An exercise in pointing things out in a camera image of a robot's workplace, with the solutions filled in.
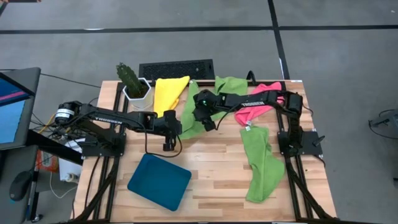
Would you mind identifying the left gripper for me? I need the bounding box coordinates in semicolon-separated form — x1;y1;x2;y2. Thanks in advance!
154;109;183;152

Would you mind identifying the green microfiber towel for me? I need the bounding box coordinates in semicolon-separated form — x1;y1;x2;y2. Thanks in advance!
239;125;285;204
213;75;249;123
178;79;205;141

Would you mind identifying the yellow microfiber towel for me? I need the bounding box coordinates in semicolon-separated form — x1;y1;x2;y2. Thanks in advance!
153;75;191;118

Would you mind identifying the pink microfiber towel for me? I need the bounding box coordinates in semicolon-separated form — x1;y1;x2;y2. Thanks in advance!
234;81;285;127

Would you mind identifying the white hexagonal plant pot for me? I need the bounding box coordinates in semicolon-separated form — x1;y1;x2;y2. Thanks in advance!
122;77;154;110

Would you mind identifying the blue plastic tray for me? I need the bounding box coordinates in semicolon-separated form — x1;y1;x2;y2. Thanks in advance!
126;153;193;212

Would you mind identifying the green cactus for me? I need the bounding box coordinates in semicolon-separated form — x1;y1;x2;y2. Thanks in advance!
116;62;147;98

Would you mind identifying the white power strip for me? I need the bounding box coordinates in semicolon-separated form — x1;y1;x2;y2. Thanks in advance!
63;172;80;183

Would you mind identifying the white paper box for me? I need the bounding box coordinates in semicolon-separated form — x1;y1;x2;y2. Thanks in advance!
58;138;86;183

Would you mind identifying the black desk support bar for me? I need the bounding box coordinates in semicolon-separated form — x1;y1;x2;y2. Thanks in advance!
25;129;85;166

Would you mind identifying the orange packet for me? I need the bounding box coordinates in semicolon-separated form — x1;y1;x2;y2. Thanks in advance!
35;149;60;174

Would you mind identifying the black computer monitor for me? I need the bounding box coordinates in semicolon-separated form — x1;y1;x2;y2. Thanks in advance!
0;67;42;151

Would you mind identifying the black computer mouse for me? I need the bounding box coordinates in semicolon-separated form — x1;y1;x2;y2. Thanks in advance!
8;170;34;202

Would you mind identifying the grey desk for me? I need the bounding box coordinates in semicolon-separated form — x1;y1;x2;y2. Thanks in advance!
0;144;40;224

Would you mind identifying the black floor stand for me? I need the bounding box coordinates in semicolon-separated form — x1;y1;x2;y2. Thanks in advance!
368;108;398;140

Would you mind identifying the black aluminium table frame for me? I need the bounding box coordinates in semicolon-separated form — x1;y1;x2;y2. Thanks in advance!
67;79;343;224

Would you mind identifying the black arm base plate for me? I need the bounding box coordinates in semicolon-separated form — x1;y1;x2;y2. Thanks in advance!
277;129;324;156
81;132;127;158

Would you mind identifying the black floor cable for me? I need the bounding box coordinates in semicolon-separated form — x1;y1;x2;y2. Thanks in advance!
39;72;102;89

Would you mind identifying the yellow cable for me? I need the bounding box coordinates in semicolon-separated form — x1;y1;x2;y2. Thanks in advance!
37;112;57;135

